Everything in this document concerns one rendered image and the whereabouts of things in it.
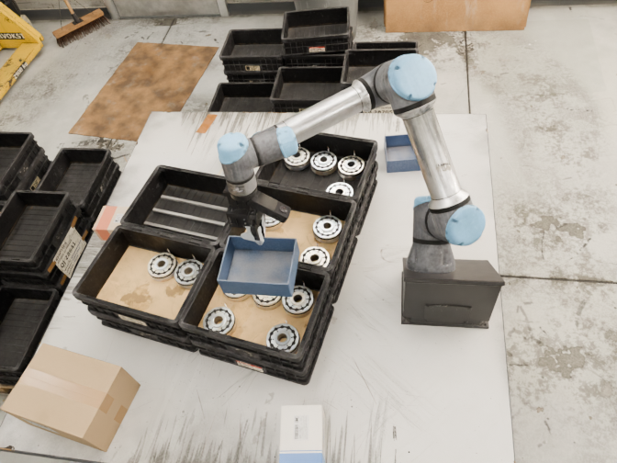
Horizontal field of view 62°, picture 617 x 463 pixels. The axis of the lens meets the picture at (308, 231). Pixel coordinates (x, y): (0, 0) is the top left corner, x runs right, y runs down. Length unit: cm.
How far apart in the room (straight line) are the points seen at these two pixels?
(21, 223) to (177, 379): 135
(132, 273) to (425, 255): 101
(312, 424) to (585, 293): 167
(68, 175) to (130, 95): 122
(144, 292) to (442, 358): 101
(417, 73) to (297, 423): 101
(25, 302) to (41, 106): 201
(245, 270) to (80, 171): 178
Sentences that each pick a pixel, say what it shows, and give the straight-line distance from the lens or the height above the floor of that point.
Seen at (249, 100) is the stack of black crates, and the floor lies 27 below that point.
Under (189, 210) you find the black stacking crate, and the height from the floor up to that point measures 83.
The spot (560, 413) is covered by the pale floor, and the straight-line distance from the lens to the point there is 251.
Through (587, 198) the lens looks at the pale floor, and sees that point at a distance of 317.
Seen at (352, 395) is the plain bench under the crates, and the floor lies 70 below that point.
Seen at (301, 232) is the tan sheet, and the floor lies 83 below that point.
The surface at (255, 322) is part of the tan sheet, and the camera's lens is 167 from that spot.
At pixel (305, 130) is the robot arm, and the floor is 135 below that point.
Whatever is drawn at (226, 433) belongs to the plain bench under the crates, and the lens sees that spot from 170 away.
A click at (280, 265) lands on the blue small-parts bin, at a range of 147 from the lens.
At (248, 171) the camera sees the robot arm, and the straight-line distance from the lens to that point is 127.
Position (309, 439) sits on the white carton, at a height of 79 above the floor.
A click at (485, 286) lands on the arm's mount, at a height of 96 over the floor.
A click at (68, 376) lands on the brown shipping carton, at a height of 86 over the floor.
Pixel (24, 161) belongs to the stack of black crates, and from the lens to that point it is 310.
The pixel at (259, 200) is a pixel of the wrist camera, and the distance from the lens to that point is 134.
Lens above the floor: 229
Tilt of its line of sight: 53 degrees down
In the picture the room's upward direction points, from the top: 11 degrees counter-clockwise
